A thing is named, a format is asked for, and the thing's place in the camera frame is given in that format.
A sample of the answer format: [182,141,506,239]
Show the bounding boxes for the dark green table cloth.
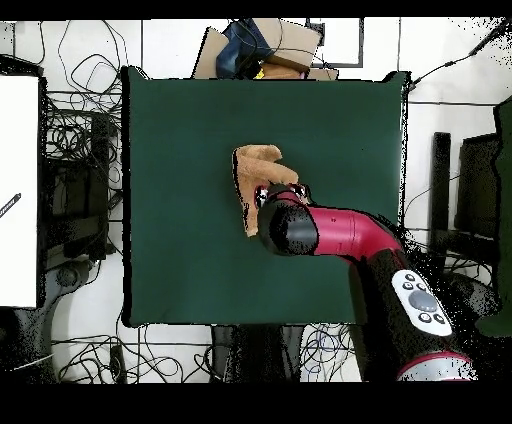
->
[120,65,410,329]

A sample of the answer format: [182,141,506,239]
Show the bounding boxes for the blue jeans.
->
[215,19,277,79]

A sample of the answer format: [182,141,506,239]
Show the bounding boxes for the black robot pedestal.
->
[211,325,305,383]

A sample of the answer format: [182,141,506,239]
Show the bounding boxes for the black cable bundle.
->
[51,323,215,383]
[39,19,127,193]
[401,227,497,285]

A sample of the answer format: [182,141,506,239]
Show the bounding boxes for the brown cardboard box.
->
[191,17,340,81]

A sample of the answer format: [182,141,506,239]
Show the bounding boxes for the black cable with connector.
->
[407,17,512,93]

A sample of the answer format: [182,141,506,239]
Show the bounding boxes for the tan terry towel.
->
[231,143,311,238]

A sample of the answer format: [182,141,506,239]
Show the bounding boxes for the black label strip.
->
[0,192,22,219]

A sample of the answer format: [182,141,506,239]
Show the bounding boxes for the black equipment cart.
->
[41,111,121,261]

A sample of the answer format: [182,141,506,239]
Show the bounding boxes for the black power strip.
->
[109,345,127,383]

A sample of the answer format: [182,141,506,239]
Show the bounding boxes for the brown folded garment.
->
[258,59,310,80]

